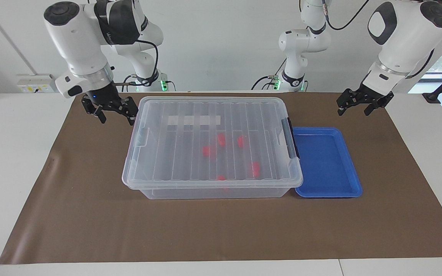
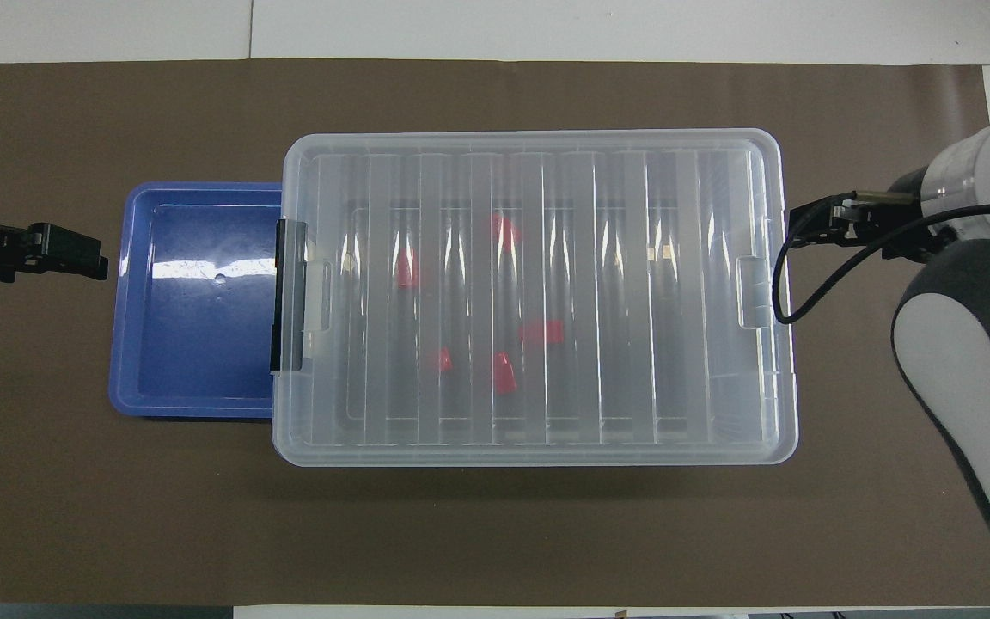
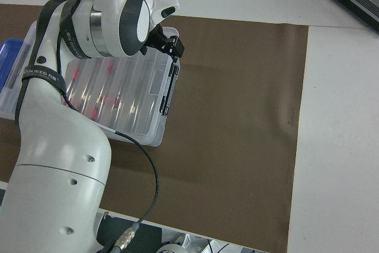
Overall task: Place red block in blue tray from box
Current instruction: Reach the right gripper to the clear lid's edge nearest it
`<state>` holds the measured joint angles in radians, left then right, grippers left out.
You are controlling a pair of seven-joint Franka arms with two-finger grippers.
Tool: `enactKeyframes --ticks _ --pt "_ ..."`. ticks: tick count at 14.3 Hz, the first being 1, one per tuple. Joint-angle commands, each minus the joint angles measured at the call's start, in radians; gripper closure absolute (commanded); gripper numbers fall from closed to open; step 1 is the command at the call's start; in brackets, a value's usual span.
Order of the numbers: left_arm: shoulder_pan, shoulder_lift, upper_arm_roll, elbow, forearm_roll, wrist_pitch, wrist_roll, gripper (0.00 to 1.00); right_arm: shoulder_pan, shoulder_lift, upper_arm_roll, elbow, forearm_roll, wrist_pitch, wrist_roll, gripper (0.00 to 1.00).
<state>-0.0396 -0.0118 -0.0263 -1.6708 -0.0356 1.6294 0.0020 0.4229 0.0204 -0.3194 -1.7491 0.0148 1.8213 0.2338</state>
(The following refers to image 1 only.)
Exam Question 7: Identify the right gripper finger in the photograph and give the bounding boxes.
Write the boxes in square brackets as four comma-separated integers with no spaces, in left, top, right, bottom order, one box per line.
[82,97,107,124]
[118,97,139,125]

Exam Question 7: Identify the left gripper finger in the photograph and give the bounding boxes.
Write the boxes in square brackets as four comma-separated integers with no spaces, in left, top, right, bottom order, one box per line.
[337,89,360,115]
[364,94,394,116]

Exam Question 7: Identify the clear ribbed plastic lid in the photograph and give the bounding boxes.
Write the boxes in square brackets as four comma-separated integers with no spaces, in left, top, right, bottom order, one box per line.
[122,96,304,190]

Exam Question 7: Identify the blue plastic tray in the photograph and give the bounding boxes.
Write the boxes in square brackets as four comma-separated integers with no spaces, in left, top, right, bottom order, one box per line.
[292,127,363,199]

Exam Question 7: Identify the black box latch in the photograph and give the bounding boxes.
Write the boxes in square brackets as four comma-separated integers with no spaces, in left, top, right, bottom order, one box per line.
[281,117,300,159]

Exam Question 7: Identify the clear plastic storage box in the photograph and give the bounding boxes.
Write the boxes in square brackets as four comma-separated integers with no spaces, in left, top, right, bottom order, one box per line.
[123,97,303,200]

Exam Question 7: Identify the brown paper table mat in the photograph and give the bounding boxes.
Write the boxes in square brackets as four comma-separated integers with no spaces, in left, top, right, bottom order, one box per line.
[0,92,442,265]

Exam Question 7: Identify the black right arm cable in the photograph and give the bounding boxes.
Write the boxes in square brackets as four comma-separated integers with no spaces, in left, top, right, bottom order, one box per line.
[113,38,159,87]

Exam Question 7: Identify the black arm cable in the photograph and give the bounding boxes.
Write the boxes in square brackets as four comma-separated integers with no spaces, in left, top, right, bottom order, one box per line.
[113,38,159,87]
[321,0,442,79]

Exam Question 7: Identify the white wall socket panel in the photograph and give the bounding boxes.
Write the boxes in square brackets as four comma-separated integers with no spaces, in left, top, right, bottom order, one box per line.
[17,74,55,94]

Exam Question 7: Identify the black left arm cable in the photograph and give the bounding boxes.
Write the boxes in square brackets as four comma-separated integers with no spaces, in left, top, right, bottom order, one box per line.
[321,0,442,79]

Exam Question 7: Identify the black base cable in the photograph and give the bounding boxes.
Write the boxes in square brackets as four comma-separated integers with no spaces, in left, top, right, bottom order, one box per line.
[251,73,281,91]

